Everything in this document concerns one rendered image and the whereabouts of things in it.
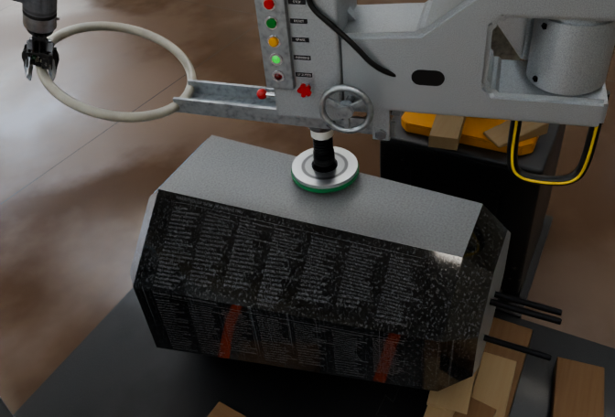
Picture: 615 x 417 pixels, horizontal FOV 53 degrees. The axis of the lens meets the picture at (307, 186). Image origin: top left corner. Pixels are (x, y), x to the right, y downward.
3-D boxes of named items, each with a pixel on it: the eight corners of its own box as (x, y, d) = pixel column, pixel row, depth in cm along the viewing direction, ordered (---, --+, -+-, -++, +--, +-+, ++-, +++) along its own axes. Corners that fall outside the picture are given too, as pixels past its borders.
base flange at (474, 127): (438, 70, 266) (439, 60, 263) (557, 90, 246) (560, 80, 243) (397, 130, 233) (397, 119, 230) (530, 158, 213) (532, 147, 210)
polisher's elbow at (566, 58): (514, 64, 165) (525, -6, 153) (587, 58, 165) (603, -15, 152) (538, 101, 150) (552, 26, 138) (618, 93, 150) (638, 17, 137)
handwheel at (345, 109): (380, 118, 172) (379, 70, 163) (372, 138, 165) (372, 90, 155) (328, 113, 176) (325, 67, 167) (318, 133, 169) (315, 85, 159)
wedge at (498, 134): (530, 120, 224) (532, 108, 221) (547, 133, 217) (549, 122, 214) (482, 133, 220) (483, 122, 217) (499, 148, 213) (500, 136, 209)
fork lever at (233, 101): (403, 108, 187) (404, 93, 184) (392, 144, 173) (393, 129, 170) (196, 86, 204) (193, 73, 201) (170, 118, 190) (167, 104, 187)
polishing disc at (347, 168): (335, 197, 187) (335, 193, 186) (279, 176, 197) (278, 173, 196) (370, 159, 200) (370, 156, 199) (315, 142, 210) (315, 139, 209)
